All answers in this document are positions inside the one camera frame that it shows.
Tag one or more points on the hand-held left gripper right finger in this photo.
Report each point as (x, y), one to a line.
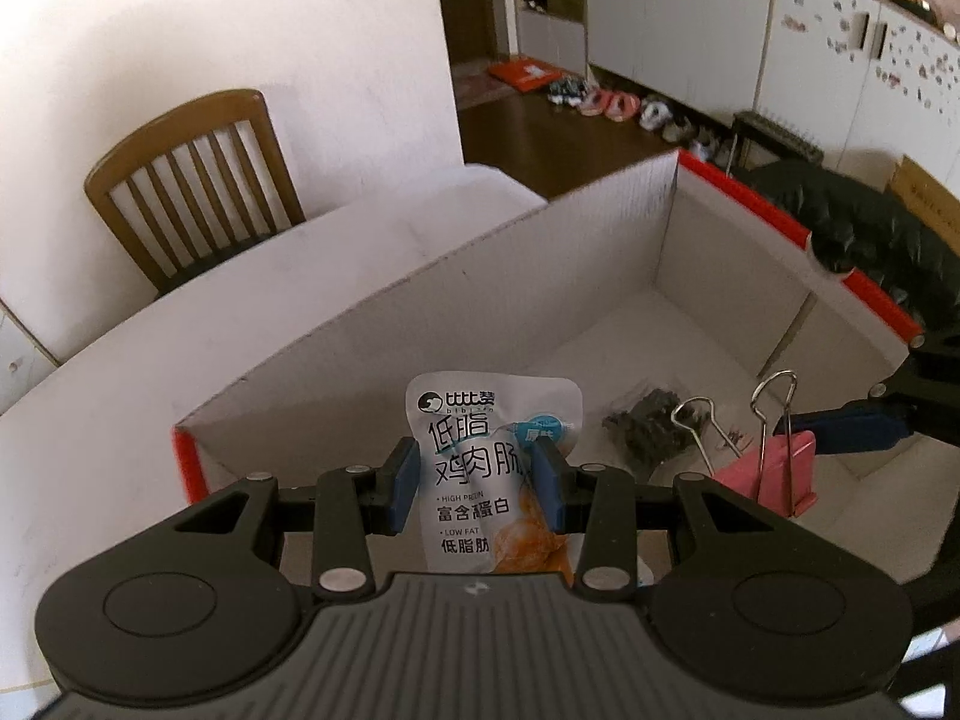
(551, 484)

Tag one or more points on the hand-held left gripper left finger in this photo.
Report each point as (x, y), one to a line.
(399, 484)

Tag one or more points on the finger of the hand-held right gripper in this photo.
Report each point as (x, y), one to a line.
(855, 427)

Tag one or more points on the white chicken snack packet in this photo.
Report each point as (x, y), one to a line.
(472, 465)

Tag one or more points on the pink binder clip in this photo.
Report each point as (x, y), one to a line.
(772, 472)

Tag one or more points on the bag of small black clips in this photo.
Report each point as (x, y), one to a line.
(649, 427)

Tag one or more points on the red cardboard box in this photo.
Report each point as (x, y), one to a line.
(525, 292)

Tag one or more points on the white marble desktop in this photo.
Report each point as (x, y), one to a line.
(150, 360)

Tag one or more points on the black jacket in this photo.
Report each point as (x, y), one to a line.
(862, 217)

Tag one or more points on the large brown cardboard box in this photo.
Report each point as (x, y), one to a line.
(926, 187)

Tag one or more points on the black ribbed stool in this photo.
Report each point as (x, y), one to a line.
(776, 136)

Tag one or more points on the row of shoes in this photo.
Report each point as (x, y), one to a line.
(637, 109)

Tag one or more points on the orange box lid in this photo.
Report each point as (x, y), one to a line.
(525, 73)

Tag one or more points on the wooden chair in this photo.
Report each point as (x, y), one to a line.
(187, 112)

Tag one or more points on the white wall cabinets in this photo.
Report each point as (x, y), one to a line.
(675, 7)

